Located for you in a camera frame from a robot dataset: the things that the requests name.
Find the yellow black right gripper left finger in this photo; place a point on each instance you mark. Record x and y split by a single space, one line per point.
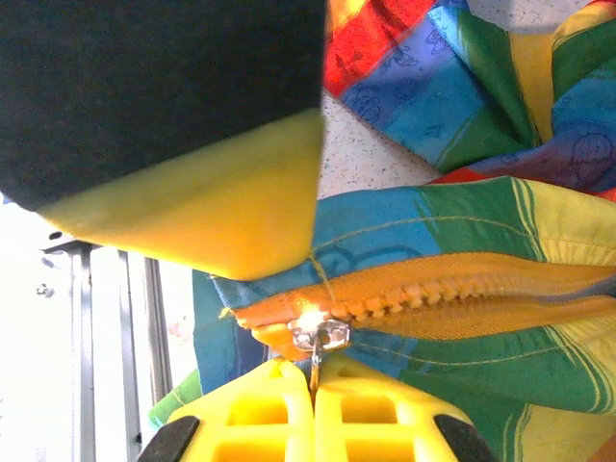
260 414

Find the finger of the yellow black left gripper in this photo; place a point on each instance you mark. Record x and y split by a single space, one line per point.
168 135

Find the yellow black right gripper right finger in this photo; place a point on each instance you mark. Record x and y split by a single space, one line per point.
385 418

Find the silver zipper slider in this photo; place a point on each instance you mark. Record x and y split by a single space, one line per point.
320 334

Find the rainbow colour-block jacket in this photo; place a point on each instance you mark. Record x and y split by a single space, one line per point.
471 231

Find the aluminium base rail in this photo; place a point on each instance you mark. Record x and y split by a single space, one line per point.
110 346

